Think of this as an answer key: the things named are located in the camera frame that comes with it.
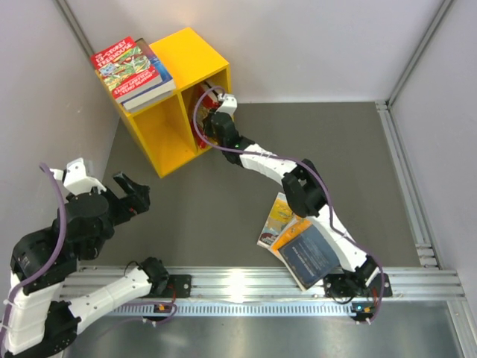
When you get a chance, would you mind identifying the blue orange gradient cover book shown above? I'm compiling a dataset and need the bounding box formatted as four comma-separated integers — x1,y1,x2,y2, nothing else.
121,38,176,113

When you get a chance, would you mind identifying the red 13-storey treehouse book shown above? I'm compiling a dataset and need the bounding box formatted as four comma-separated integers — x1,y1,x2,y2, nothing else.
90,37,157,103

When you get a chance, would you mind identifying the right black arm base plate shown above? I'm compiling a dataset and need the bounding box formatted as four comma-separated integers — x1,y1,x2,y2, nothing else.
323,274,393,298

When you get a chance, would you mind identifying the green cover paperback book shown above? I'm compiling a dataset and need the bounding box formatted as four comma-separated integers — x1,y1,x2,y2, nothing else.
192,84,221,150

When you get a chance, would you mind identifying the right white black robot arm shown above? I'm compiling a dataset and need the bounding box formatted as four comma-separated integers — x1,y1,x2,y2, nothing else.
204,112,385,298

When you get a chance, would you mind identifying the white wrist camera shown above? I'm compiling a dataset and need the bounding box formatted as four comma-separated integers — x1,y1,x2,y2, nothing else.
216,93,238,116
49,157,107,195

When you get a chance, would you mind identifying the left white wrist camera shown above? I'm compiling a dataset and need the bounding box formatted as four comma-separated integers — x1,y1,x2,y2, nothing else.
49,157,107,195

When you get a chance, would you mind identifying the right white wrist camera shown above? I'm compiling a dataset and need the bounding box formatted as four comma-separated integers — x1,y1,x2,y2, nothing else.
216,93,238,116

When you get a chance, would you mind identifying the yellow blue 169-storey treehouse book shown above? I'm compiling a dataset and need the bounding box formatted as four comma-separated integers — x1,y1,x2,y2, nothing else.
201,81,226,98

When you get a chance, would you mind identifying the dark blue nineteen eighty-four book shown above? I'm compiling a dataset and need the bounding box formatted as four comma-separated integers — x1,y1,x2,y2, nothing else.
279,224,340,291

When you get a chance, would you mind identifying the aluminium mounting rail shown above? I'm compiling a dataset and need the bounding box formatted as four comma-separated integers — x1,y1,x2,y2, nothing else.
60,266,465,303

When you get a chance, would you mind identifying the yellow blue brideshead revisited book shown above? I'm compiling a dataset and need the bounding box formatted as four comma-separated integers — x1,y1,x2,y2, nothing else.
256,192,294,249

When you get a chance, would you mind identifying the purple cable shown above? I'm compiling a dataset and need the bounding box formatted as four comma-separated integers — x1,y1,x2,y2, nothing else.
192,86,385,324
0,162,179,355

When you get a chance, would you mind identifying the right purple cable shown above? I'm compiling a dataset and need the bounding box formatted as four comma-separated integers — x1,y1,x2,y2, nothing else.
192,86,385,324

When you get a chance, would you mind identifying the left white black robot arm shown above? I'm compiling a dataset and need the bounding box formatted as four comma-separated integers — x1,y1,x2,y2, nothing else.
1,172,169,357

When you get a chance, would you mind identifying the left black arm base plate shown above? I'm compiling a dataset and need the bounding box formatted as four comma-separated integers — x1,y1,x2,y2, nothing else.
148,274,192,299

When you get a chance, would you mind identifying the perforated metal cable tray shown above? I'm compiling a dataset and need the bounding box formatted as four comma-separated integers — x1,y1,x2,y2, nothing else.
108,301,372,318

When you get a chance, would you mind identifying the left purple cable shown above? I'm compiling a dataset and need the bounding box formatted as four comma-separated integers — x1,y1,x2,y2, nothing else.
0,162,179,355

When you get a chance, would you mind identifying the yellow wooden cubby shelf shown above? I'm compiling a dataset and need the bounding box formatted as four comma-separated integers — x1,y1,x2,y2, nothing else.
107,28,232,178

